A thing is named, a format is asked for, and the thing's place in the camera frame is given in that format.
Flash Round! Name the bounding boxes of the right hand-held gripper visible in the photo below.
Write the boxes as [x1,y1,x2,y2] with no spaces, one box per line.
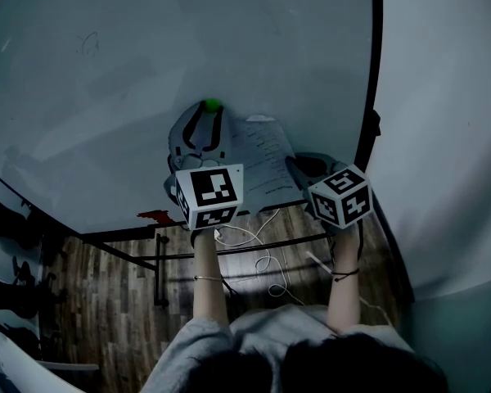
[285,151,372,230]

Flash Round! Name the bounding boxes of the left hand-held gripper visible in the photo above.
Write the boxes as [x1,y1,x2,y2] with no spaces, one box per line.
[163,101,246,232]

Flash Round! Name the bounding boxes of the white printed paper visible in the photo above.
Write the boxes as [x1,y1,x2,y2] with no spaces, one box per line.
[224,114,309,216]

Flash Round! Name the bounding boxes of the black-framed whiteboard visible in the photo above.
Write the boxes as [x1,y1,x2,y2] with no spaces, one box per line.
[0,0,384,242]

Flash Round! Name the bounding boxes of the person's left forearm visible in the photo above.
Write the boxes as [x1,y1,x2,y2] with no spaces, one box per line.
[191,227,232,332]

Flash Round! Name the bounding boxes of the person's right forearm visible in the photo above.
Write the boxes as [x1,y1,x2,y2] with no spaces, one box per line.
[326,223,363,336]

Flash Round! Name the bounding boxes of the red eraser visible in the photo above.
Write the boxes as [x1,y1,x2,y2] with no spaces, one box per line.
[137,209,175,225]

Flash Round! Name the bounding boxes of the white flat strip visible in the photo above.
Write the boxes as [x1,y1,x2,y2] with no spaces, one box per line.
[304,251,335,276]

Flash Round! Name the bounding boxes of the grey shirt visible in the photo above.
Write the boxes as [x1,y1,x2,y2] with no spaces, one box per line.
[141,305,447,393]

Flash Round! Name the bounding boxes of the black office chair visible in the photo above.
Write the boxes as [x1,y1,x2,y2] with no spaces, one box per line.
[0,197,43,250]
[0,260,67,319]

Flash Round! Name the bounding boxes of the grey-green door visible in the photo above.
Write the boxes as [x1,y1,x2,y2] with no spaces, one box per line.
[400,276,491,393]

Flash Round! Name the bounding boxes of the black wrist cord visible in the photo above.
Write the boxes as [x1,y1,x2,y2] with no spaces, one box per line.
[331,268,361,283]

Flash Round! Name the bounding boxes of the white cable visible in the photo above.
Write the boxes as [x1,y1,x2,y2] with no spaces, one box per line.
[214,206,394,328]

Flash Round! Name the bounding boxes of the thin black cable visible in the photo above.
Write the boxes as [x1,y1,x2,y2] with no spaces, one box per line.
[220,274,243,303]

